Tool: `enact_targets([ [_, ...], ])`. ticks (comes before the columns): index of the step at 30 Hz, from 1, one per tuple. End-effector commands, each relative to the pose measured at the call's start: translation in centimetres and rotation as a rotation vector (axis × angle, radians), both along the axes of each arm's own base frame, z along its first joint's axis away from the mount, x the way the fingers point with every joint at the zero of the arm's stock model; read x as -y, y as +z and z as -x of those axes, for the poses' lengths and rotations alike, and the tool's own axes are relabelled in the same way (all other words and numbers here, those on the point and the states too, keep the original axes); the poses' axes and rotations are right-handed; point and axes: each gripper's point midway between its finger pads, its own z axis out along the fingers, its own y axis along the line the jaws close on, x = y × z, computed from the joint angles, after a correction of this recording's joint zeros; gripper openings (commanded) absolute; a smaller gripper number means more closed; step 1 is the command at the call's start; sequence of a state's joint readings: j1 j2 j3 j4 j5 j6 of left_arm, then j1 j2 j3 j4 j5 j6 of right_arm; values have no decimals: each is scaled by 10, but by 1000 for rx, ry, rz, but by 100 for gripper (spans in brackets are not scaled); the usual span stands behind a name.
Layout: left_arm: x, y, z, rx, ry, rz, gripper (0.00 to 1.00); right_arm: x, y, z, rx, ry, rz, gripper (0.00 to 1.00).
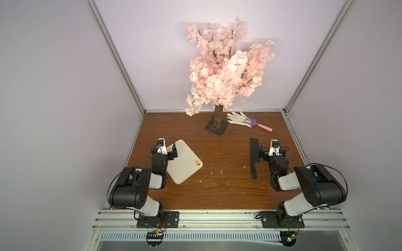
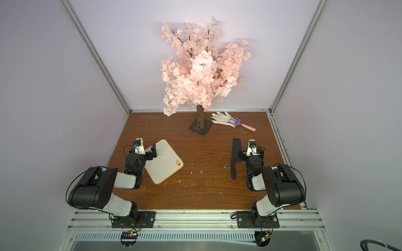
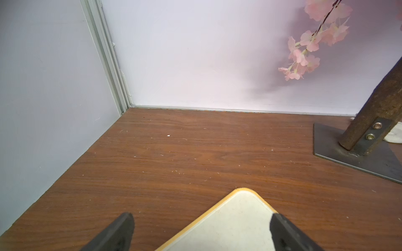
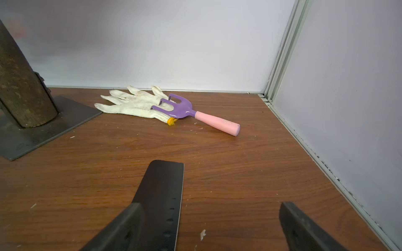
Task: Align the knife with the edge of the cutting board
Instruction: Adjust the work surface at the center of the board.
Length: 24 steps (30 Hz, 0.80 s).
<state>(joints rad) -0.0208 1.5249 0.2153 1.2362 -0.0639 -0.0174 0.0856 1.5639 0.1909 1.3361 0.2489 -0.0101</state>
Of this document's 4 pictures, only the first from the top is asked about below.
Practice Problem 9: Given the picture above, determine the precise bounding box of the cream cutting board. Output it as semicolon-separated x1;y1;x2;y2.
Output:
167;139;203;185

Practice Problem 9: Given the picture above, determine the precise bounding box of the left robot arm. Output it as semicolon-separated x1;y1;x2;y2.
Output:
107;139;178;224

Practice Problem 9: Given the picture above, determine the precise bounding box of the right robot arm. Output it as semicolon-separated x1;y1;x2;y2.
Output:
256;141;349;227

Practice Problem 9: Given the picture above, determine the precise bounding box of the right circuit board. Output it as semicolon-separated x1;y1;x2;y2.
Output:
279;231;297;247

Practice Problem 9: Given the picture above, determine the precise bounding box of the circuit board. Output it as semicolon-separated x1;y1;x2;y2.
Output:
279;231;297;247
146;231;164;248

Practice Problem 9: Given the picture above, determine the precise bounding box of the left circuit board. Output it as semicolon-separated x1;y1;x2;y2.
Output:
146;231;164;248

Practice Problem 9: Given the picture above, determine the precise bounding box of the purple pink garden rake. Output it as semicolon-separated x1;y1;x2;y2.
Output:
247;117;273;132

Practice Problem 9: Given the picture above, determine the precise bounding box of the white work glove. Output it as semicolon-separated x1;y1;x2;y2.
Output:
227;111;252;128

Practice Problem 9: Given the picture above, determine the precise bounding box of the pink cherry blossom tree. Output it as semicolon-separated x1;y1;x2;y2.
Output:
185;18;275;136

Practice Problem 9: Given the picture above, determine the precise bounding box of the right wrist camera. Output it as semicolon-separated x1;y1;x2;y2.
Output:
269;140;281;156

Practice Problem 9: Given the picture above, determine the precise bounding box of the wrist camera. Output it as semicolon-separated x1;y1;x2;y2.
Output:
157;138;167;155
269;140;281;156

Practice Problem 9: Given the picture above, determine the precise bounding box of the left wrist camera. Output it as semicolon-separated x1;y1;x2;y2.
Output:
157;138;167;155

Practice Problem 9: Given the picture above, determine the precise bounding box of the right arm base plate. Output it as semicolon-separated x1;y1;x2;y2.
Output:
255;211;305;229

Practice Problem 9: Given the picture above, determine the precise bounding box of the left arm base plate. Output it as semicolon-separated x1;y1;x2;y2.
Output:
136;211;180;229

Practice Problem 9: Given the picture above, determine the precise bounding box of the aluminium front rail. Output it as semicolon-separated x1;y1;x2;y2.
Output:
92;210;351;231

